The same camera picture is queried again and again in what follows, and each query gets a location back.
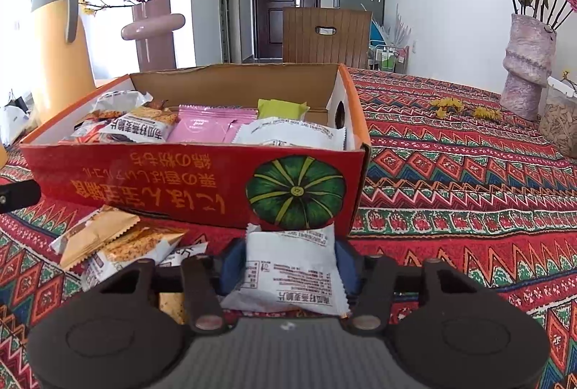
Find textured pink vase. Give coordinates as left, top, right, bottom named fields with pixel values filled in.
left=499, top=13, right=558, bottom=122

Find glass jar of seeds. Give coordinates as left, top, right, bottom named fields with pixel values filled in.
left=538, top=76, right=577, bottom=158

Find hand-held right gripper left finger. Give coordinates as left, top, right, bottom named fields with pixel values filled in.
left=101, top=239, right=247, bottom=335

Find red cardboard box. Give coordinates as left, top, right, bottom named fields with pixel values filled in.
left=19, top=63, right=371, bottom=237

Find rack of green bottles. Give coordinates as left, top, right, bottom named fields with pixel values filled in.
left=369, top=41, right=409, bottom=72

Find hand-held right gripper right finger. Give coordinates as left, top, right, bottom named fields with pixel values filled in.
left=336, top=238, right=479, bottom=335

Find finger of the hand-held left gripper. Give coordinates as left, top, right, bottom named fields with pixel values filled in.
left=0, top=180, right=42, bottom=212

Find white feather decoration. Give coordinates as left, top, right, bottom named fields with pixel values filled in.
left=383, top=3, right=414, bottom=48

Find scattered yellow petals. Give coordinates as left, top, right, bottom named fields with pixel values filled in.
left=430, top=96, right=502, bottom=122

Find pink snack packet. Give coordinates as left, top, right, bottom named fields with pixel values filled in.
left=221, top=120, right=248, bottom=145
left=166, top=104, right=259, bottom=145

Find green snack packet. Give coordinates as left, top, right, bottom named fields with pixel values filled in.
left=257, top=99, right=312, bottom=120

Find wooden chair back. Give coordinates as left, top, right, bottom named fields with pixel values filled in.
left=282, top=7, right=373, bottom=68

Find smooth pink vase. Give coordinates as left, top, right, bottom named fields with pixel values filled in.
left=120, top=0, right=186, bottom=73

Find yellow thermos jug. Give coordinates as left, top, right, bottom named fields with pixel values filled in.
left=30, top=0, right=97, bottom=125

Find white plastic bag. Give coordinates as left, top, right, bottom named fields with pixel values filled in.
left=0, top=103, right=33, bottom=146

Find dark brown door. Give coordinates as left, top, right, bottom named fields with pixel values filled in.
left=251, top=0, right=322, bottom=62

